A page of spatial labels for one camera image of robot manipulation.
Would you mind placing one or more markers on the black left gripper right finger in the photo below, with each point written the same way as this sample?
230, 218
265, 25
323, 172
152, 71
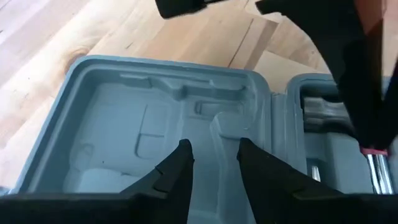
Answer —
264, 177

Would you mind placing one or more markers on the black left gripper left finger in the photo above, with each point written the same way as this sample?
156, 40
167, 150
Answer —
174, 174

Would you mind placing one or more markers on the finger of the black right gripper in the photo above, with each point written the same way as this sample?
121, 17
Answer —
351, 77
392, 124

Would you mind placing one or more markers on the grey plastic tool case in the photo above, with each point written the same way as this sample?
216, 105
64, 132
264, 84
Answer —
124, 124

